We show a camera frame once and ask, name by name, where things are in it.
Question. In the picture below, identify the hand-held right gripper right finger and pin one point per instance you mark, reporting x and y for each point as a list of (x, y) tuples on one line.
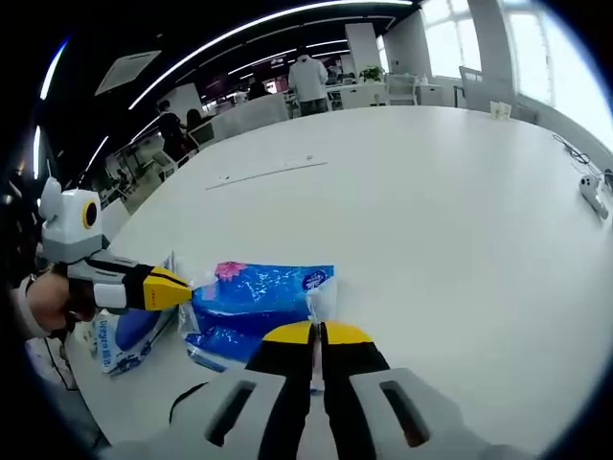
[(364, 383)]

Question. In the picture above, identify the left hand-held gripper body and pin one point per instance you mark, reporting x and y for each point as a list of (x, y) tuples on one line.
[(69, 230)]

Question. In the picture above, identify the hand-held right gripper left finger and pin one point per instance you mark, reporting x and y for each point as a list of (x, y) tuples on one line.
[(268, 383)]

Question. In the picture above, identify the blue tissue packet pink flower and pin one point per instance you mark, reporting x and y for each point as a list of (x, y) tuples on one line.
[(258, 292)]

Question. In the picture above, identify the person's left hand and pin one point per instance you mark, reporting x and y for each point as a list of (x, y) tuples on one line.
[(50, 302)]

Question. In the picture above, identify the white wristband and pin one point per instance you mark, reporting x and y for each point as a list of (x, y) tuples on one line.
[(26, 306)]

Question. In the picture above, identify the ceiling air conditioner vent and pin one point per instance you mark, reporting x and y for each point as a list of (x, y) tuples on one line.
[(127, 72)]

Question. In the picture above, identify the white partition panel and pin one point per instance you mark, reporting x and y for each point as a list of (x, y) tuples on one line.
[(249, 115)]

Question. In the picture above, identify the curved ceiling light strip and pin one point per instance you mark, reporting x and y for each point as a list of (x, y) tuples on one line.
[(239, 33)]

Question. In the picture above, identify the white handheld device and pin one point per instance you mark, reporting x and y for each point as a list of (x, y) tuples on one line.
[(594, 194)]

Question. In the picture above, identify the small white box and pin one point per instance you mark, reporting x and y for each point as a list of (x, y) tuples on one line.
[(499, 109)]

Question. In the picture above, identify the green potted plant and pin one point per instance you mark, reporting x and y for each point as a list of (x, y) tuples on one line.
[(371, 74)]

